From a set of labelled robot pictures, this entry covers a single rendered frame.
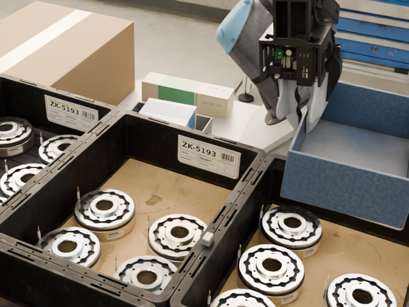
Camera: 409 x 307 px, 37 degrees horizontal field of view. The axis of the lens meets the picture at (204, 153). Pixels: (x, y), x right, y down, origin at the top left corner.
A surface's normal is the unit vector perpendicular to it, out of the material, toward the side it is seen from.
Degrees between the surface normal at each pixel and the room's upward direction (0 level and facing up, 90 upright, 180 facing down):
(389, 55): 90
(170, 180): 0
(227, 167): 90
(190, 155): 90
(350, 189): 90
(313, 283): 0
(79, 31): 0
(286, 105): 80
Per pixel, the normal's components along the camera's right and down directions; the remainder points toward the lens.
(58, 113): -0.42, 0.50
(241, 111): 0.05, -0.82
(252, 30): 0.09, 0.15
